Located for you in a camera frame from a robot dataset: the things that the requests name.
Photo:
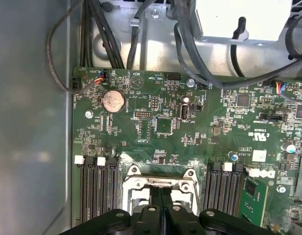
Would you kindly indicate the small silver capacitor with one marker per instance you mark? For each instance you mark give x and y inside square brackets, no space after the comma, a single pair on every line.
[291,148]

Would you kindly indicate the small blue capacitor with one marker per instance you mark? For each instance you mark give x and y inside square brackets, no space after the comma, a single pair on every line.
[234,156]

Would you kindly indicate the black grey PC case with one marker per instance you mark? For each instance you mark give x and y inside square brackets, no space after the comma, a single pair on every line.
[31,98]

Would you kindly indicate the green motherboard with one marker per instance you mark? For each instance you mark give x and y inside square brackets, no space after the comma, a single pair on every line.
[190,142]

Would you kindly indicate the round coin battery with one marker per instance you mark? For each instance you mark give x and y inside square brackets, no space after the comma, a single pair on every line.
[113,101]

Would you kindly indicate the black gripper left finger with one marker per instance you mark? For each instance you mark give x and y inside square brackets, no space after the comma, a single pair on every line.
[141,220]

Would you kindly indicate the metal socket cover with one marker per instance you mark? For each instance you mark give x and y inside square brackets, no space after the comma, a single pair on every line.
[141,186]

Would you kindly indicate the metal drive cage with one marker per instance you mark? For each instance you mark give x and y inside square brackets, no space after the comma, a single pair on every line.
[214,19]

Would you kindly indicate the white square sticker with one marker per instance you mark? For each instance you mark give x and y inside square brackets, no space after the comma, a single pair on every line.
[259,155]

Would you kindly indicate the green RAM stick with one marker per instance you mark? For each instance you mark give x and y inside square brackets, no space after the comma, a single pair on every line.
[254,208]

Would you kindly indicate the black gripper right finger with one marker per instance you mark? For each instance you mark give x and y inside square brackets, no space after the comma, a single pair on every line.
[185,220]

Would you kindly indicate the silver board screw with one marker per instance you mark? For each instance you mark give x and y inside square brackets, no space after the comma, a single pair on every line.
[282,189]
[89,114]
[190,82]

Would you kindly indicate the silver internal USB port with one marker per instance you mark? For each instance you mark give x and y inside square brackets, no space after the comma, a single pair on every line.
[183,112]

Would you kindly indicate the CPU socket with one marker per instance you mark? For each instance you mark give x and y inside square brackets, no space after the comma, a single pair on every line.
[131,175]

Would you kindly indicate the black RAM slot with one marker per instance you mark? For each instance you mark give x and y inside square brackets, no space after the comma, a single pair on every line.
[223,191]
[114,191]
[93,191]
[234,191]
[213,191]
[83,191]
[103,191]

